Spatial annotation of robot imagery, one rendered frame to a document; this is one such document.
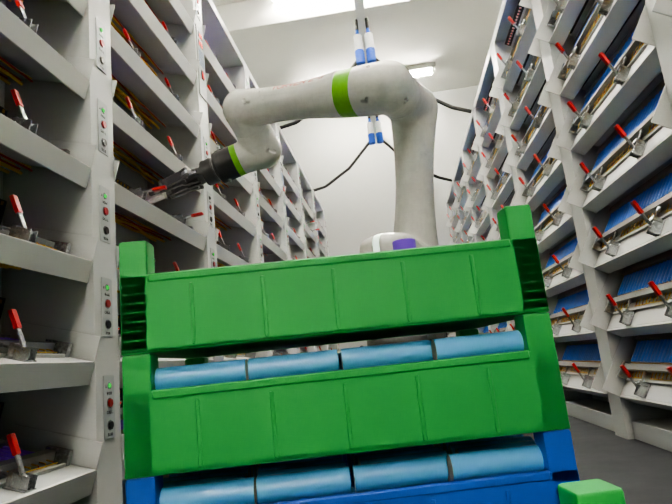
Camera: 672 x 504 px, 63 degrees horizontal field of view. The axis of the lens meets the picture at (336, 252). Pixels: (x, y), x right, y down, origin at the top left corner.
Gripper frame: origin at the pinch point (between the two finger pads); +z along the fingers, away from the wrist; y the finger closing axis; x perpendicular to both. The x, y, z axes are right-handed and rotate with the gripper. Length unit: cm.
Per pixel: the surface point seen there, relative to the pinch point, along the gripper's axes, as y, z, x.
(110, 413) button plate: 38, 9, 57
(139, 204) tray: 20.3, -3.1, 10.2
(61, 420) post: 43, 16, 56
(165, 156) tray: 2.5, -8.1, -8.6
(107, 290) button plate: 38, 2, 33
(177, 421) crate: 110, -34, 67
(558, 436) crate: 106, -57, 77
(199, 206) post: -27.2, -5.1, -2.5
